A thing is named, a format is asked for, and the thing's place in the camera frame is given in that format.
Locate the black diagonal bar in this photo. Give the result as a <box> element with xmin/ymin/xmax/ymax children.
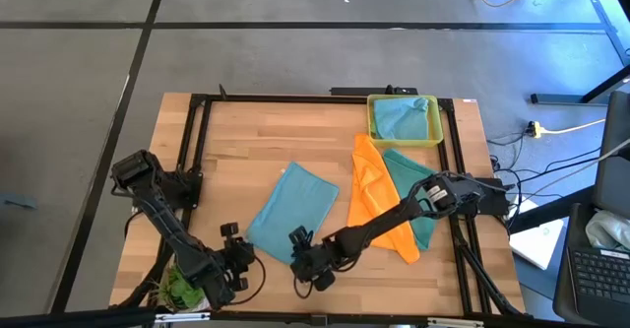
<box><xmin>506</xmin><ymin>185</ymin><xmax>595</xmax><ymax>234</ymax></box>

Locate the pale crumpled cloth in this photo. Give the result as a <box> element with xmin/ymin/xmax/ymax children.
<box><xmin>584</xmin><ymin>210</ymin><xmax>630</xmax><ymax>253</ymax></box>

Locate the white flat box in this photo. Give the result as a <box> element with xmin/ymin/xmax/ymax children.
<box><xmin>508</xmin><ymin>197</ymin><xmax>565</xmax><ymax>272</ymax></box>

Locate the black aluminium table frame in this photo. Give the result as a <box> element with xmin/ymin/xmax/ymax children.
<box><xmin>110</xmin><ymin>90</ymin><xmax>526</xmax><ymax>319</ymax></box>

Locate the silver metal bracket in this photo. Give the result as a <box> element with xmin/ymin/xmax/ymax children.
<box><xmin>425</xmin><ymin>316</ymin><xmax>486</xmax><ymax>328</ymax></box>
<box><xmin>154</xmin><ymin>311</ymin><xmax>212</xmax><ymax>325</ymax></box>

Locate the grey metal bar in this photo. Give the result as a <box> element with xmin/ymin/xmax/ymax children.
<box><xmin>580</xmin><ymin>0</ymin><xmax>630</xmax><ymax>67</ymax></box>

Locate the black horizontal beam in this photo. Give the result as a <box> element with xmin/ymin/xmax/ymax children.
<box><xmin>0</xmin><ymin>306</ymin><xmax>630</xmax><ymax>328</ymax></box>

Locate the black left camera cable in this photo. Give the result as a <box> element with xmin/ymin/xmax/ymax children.
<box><xmin>229</xmin><ymin>254</ymin><xmax>268</xmax><ymax>306</ymax></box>

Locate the yellow plastic tray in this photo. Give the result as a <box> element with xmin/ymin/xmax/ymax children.
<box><xmin>366</xmin><ymin>94</ymin><xmax>445</xmax><ymax>149</ymax></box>

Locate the grey cable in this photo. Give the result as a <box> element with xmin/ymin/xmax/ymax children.
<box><xmin>565</xmin><ymin>138</ymin><xmax>630</xmax><ymax>179</ymax></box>

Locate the dark flat scrap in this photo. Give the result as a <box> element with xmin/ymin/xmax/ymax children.
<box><xmin>2</xmin><ymin>197</ymin><xmax>39</xmax><ymax>212</ymax></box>

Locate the succulent in white pot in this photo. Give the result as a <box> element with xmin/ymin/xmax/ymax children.
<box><xmin>156</xmin><ymin>261</ymin><xmax>211</xmax><ymax>313</ymax></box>

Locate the yellow power socket with cord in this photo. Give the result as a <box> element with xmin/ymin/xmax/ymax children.
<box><xmin>525</xmin><ymin>118</ymin><xmax>607</xmax><ymax>140</ymax></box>

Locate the black laptop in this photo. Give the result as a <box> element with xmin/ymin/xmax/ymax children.
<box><xmin>550</xmin><ymin>202</ymin><xmax>630</xmax><ymax>327</ymax></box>

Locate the black desk leg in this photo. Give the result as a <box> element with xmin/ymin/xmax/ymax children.
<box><xmin>530</xmin><ymin>63</ymin><xmax>630</xmax><ymax>105</ymax></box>

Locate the blue microfiber towel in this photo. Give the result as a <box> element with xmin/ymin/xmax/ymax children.
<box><xmin>245</xmin><ymin>162</ymin><xmax>341</xmax><ymax>266</ymax></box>
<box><xmin>372</xmin><ymin>96</ymin><xmax>430</xmax><ymax>141</ymax></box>

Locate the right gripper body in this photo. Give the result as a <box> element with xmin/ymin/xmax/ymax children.
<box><xmin>288</xmin><ymin>225</ymin><xmax>338</xmax><ymax>294</ymax></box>

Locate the teal microfiber towel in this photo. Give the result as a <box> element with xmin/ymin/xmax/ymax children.
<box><xmin>382</xmin><ymin>148</ymin><xmax>441</xmax><ymax>251</ymax></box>

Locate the orange microfiber towel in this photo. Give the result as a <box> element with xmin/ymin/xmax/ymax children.
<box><xmin>346</xmin><ymin>133</ymin><xmax>421</xmax><ymax>265</ymax></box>

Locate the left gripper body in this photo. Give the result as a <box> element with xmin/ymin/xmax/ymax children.
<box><xmin>219</xmin><ymin>222</ymin><xmax>250</xmax><ymax>293</ymax></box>

